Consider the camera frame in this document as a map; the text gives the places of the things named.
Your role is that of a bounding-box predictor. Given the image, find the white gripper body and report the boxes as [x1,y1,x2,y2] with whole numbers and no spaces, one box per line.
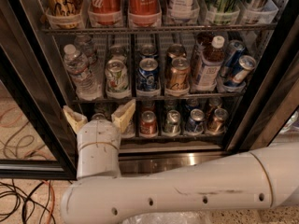
[77,119,121,150]

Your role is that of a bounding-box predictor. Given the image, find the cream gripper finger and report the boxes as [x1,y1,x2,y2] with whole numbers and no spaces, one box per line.
[63,105,88,133]
[111,99,135,133]

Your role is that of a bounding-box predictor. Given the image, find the green white 7up can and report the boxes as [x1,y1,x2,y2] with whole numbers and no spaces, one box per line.
[105,59,129,92]

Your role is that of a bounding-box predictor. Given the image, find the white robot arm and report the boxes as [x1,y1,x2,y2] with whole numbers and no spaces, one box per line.
[61,101,299,224]

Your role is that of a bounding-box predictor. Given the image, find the bottom shelf silver can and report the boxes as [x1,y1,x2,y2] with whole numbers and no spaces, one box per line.
[92,113,107,120]

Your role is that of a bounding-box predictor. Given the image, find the bottom shelf red coke can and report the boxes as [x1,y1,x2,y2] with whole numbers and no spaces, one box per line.
[140,111,157,136]

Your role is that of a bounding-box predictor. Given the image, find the left glass fridge door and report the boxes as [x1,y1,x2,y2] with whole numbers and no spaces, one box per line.
[0,45,77,180]

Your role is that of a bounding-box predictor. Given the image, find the glass fridge door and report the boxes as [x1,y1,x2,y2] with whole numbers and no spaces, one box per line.
[0,45,77,180]
[240,59,299,150]

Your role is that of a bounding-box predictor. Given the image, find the front blue pepsi can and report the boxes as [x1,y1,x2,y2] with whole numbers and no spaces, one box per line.
[137,58,159,91]

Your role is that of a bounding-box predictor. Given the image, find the blue pepsi can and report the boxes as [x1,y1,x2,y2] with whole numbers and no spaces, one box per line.
[137,58,159,91]
[139,44,158,60]

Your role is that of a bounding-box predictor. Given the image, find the bottom shelf green can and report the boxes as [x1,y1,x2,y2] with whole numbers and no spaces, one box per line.
[164,110,180,133]

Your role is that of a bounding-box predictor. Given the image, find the rear 7up can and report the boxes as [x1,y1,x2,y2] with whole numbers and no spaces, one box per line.
[109,45,127,63]

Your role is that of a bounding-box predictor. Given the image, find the rear blue pepsi can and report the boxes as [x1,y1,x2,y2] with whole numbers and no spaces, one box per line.
[139,44,158,60]

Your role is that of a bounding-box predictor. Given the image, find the front gold soda can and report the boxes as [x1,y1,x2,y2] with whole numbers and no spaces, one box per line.
[166,57,190,91]

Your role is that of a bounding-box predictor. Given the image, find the gold soda can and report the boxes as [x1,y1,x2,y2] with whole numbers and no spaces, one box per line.
[166,44,187,65]
[166,57,190,91]

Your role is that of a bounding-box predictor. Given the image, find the bottom shelf blue can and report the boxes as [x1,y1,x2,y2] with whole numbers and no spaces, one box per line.
[185,108,205,133]

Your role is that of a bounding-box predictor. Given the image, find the rear gold soda can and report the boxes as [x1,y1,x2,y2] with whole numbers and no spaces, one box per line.
[166,44,187,65]

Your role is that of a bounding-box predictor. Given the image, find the bottom shelf gold can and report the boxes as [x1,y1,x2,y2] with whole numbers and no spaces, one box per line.
[206,108,229,133]

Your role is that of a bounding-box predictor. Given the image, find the stainless steel fridge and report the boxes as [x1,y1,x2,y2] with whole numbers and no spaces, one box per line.
[0,0,299,175]

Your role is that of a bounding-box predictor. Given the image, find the right coca-cola can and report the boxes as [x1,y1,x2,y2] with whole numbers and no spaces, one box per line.
[129,0,158,27]

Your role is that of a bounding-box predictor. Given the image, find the coca-cola can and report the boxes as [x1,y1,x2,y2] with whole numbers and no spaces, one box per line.
[129,0,158,27]
[91,0,121,25]

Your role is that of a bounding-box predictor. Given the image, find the left coca-cola can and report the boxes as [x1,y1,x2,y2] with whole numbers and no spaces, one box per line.
[91,0,121,25]

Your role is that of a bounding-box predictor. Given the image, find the gold lacroix can top shelf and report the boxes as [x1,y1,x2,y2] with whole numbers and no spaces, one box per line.
[40,0,86,30]

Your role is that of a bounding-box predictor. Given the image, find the white label bottle top shelf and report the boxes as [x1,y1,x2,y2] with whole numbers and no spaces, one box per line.
[166,0,200,21]

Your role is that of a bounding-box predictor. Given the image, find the rear red bull can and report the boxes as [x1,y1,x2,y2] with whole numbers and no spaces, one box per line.
[220,40,246,78]

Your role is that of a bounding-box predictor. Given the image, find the red bull can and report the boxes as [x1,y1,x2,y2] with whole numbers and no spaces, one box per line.
[224,55,256,87]
[220,40,246,78]

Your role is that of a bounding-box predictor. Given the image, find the front red bull can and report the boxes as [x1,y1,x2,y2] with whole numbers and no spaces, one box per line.
[224,55,256,87]

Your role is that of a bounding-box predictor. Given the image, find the right glass fridge door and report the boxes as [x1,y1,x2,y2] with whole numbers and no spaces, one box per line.
[240,59,299,150]

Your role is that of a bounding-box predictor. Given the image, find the green striped can top shelf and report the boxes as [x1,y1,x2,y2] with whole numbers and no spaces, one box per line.
[205,0,237,25]

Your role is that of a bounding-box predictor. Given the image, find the front clear water bottle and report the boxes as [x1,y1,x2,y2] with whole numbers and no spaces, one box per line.
[64,44,100,101]

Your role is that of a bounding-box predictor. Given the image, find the clear water bottle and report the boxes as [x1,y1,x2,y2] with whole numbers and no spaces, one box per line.
[64,44,100,101]
[74,35,97,64]

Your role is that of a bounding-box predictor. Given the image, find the rear clear water bottle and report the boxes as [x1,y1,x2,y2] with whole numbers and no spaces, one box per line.
[74,35,97,64]

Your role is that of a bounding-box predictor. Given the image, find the front brown tea bottle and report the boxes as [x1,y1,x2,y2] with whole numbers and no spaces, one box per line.
[192,35,225,91]

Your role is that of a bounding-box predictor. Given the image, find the brown tea bottle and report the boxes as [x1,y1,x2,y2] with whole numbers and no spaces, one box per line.
[192,35,225,91]
[191,32,214,65]

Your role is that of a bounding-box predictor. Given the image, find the rear brown tea bottle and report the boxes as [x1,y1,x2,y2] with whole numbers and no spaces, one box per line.
[191,32,214,65]

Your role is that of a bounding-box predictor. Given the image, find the clear plastic bag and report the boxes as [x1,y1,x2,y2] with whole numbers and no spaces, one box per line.
[121,212,212,224]

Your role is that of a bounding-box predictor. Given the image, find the orange cable on floor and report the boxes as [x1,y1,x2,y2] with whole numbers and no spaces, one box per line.
[40,179,57,224]

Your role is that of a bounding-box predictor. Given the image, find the black cables on floor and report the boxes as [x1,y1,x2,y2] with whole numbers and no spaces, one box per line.
[0,179,64,224]

